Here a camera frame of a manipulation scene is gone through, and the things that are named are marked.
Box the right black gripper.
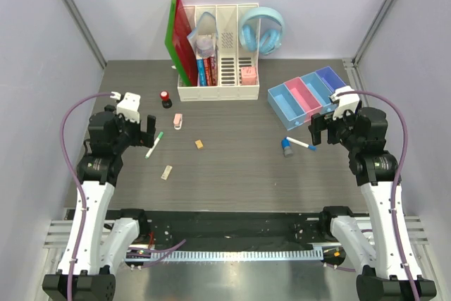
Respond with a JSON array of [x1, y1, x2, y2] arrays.
[[309, 106, 363, 152]]

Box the blue white marker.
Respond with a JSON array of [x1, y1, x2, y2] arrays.
[[285, 137, 316, 151]]

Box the pink drawer bin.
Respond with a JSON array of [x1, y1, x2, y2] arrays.
[[285, 77, 322, 123]]

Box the light blue drawer bin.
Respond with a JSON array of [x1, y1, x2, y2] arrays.
[[268, 84, 306, 130]]

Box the beige long eraser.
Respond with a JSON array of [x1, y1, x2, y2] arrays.
[[161, 165, 173, 180]]

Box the small tan eraser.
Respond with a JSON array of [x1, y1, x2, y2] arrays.
[[195, 140, 204, 149]]

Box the purple drawer bin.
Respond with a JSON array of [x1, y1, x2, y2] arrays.
[[316, 66, 347, 92]]

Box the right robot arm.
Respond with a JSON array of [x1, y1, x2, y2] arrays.
[[309, 107, 437, 300]]

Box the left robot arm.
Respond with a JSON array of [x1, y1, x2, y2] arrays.
[[42, 105, 156, 300]]

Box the green white marker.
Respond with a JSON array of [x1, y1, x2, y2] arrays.
[[145, 131, 163, 159]]

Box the red black stamp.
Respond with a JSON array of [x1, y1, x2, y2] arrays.
[[160, 91, 173, 109]]

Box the pink stapler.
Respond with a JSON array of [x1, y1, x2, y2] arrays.
[[173, 113, 183, 130]]

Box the blue grey glue stick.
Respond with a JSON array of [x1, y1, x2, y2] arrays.
[[281, 138, 293, 158]]

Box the pink cube box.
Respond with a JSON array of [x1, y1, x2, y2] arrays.
[[240, 66, 257, 85]]

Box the white file organizer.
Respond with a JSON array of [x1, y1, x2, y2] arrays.
[[177, 3, 259, 102]]

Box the green red folder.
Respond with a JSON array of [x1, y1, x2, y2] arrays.
[[164, 0, 198, 87]]

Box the clear zip pouch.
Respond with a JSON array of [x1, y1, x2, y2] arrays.
[[187, 12, 217, 59]]

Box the light blue headphones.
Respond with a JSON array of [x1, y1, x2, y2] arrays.
[[238, 7, 285, 55]]

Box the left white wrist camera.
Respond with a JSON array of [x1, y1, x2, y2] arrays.
[[116, 92, 141, 123]]

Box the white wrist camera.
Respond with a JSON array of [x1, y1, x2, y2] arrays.
[[116, 92, 141, 123], [330, 85, 360, 120]]

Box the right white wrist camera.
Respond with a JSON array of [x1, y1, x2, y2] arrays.
[[330, 85, 360, 120]]

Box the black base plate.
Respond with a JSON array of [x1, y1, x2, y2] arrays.
[[101, 209, 364, 245]]

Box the white slotted cable duct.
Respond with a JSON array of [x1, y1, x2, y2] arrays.
[[162, 247, 323, 263]]

